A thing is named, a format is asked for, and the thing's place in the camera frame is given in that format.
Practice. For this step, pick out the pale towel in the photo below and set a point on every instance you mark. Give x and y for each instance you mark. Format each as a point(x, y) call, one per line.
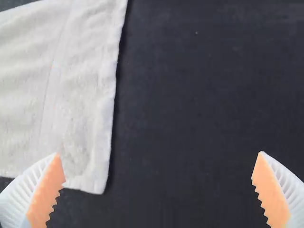
point(47, 71)

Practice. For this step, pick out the black mat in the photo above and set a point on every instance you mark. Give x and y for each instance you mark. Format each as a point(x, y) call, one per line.
point(202, 107)

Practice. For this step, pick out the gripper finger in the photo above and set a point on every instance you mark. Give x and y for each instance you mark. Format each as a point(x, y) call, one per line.
point(35, 197)
point(278, 197)

